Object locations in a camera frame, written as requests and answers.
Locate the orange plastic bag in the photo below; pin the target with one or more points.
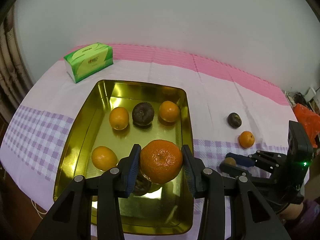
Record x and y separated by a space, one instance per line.
306 116

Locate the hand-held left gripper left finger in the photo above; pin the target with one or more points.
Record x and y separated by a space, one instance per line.
132 173

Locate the person's right forearm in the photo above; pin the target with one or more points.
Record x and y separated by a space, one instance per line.
292 211

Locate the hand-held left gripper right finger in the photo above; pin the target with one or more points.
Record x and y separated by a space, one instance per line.
187 173

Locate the dark purple round fruit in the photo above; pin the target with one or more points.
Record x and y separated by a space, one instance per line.
142 187
234 120
143 113

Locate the beige curtain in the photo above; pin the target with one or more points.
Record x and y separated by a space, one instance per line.
10 62

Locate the gold metal tray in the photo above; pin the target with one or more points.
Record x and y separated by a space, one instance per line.
152 136

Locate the pink and purple checkered tablecloth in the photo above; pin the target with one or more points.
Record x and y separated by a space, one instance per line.
215 92

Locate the green tissue pack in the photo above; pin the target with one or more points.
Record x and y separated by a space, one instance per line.
90 60

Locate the small brown round fruit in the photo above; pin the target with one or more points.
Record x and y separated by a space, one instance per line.
230 161

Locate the orange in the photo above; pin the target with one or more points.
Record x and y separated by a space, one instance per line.
246 139
169 111
161 161
104 158
119 118

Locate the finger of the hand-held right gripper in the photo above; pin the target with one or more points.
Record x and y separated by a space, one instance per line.
243 159
236 172

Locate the white box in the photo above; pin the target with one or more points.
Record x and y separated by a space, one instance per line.
311 92

